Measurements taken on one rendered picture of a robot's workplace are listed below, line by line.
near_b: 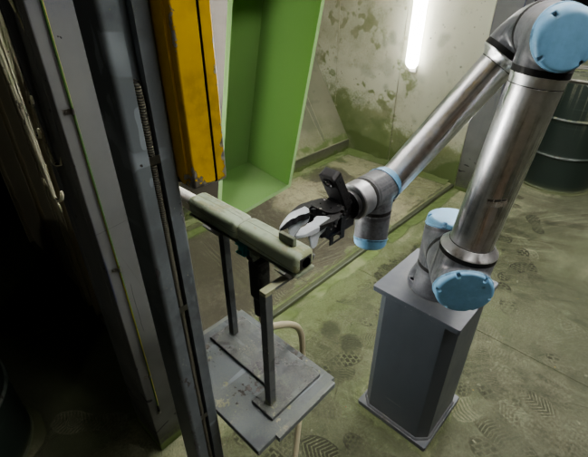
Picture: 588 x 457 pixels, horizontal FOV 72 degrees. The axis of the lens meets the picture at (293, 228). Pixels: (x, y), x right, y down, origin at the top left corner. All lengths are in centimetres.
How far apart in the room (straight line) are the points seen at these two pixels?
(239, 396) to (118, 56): 68
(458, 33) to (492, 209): 249
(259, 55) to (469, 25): 167
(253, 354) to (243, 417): 15
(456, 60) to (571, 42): 252
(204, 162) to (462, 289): 80
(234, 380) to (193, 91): 63
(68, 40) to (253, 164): 172
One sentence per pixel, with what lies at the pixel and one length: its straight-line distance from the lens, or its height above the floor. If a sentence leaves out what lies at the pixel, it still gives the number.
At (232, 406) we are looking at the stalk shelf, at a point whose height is 79.
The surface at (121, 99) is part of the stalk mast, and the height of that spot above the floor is 142.
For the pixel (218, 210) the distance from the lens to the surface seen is 80.
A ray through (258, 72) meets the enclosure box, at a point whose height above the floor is 108.
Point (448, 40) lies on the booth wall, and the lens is 349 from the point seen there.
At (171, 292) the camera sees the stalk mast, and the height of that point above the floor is 113.
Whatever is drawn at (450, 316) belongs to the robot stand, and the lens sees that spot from 137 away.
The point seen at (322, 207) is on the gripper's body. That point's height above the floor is 110.
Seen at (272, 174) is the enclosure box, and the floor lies 50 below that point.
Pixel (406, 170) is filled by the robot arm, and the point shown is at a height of 108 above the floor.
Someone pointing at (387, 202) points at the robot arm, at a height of 105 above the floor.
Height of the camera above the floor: 153
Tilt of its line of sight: 32 degrees down
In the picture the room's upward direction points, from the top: straight up
